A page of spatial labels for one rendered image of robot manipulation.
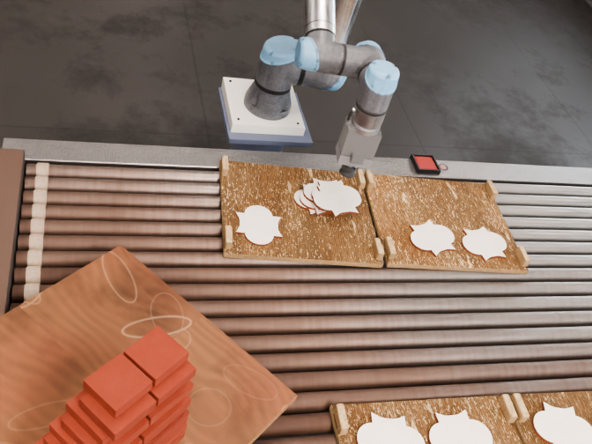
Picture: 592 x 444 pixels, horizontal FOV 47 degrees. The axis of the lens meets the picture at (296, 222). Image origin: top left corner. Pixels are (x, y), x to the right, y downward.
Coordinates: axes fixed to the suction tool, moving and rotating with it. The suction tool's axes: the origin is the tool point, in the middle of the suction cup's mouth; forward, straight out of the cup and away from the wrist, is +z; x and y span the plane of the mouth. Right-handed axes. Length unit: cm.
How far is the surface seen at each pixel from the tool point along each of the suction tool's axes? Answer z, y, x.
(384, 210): 13.7, 14.9, 2.9
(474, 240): 12.8, 39.5, -5.4
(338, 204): 9.4, 0.1, -2.4
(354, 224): 13.7, 5.5, -4.5
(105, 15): 108, -96, 242
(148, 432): -10, -42, -82
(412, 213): 13.7, 23.2, 3.1
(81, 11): 108, -109, 242
